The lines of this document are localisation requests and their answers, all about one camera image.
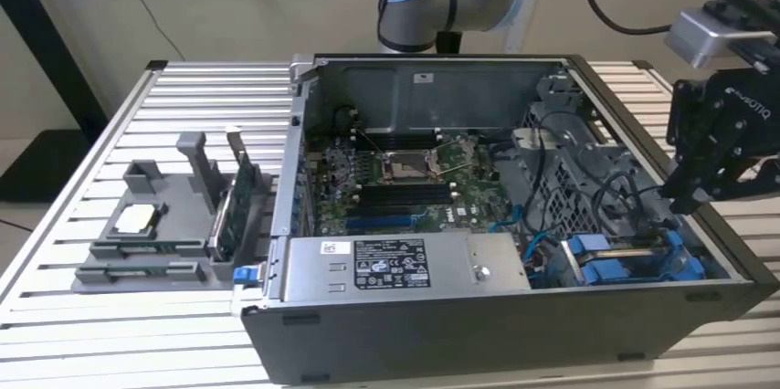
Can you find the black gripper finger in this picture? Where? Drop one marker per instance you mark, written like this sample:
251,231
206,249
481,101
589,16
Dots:
684,110
728,147

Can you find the grey metal disk bay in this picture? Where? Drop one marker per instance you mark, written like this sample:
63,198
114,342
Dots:
567,197

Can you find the black RAM slot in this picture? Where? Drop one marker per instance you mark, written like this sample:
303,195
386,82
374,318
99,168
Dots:
408,139
408,199
408,135
408,204
408,142
408,131
408,193
408,188

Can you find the blue expansion slot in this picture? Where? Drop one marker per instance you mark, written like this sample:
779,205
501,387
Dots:
384,224

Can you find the black table corner cap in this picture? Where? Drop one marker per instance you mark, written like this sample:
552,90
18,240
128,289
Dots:
158,65
640,63

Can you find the green motherboard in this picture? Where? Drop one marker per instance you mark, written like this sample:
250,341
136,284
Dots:
476,206

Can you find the CPU socket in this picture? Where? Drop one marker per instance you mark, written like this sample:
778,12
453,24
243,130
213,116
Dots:
408,165

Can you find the silver power supply with label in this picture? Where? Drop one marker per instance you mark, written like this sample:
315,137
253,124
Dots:
450,265

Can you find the thin metal locking lever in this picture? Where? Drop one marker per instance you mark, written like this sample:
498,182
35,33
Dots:
370,140

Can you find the dark grey PC case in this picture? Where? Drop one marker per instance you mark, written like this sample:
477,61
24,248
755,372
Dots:
426,339

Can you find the green graphics card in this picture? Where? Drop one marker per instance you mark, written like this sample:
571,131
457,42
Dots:
234,206

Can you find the blue case latch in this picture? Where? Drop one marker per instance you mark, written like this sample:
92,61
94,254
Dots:
243,276

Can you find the grey parts rack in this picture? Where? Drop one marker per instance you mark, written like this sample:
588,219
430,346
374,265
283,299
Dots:
183,206

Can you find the silver CPU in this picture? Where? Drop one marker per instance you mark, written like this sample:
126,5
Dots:
136,219

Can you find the green RAM stick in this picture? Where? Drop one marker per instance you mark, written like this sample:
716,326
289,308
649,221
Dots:
148,249
140,271

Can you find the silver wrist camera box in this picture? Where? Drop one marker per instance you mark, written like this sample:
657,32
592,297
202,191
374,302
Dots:
700,37

